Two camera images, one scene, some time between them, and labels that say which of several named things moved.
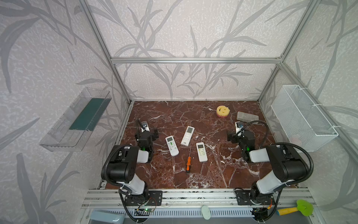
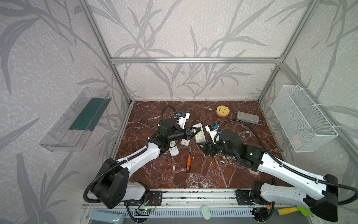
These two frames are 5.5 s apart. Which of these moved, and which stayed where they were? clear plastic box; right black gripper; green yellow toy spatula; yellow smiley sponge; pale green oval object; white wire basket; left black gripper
Moved: right black gripper; left black gripper
Stayed: white wire basket; yellow smiley sponge; pale green oval object; green yellow toy spatula; clear plastic box
